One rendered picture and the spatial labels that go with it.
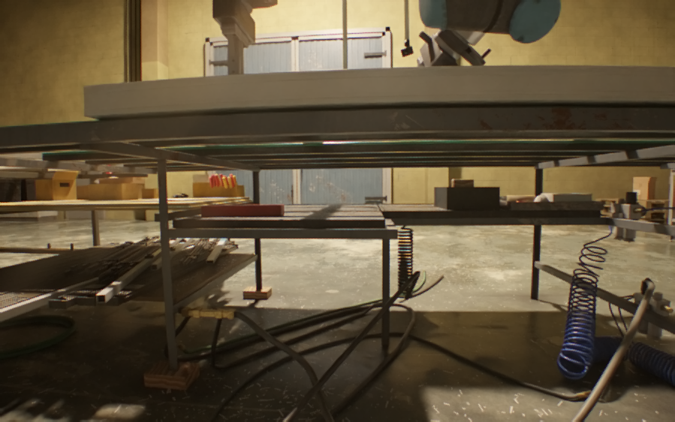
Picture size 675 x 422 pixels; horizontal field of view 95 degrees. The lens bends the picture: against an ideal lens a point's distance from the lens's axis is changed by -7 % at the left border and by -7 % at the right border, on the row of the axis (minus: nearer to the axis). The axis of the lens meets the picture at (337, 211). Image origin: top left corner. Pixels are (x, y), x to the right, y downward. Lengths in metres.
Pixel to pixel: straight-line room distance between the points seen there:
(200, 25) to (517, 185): 7.77
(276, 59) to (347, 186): 3.12
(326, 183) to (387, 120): 6.54
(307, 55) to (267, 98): 7.07
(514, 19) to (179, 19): 8.76
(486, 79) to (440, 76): 0.09
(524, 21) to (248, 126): 0.55
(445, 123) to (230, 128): 0.46
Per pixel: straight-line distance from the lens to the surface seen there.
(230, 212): 1.28
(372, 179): 7.19
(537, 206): 1.60
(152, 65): 8.67
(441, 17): 0.65
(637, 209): 1.73
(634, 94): 0.90
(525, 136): 1.06
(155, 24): 8.94
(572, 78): 0.84
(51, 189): 2.47
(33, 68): 11.33
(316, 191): 7.25
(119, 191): 2.07
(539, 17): 0.72
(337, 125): 0.72
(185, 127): 0.83
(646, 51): 9.74
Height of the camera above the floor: 0.69
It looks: 4 degrees down
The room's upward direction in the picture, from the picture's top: 1 degrees counter-clockwise
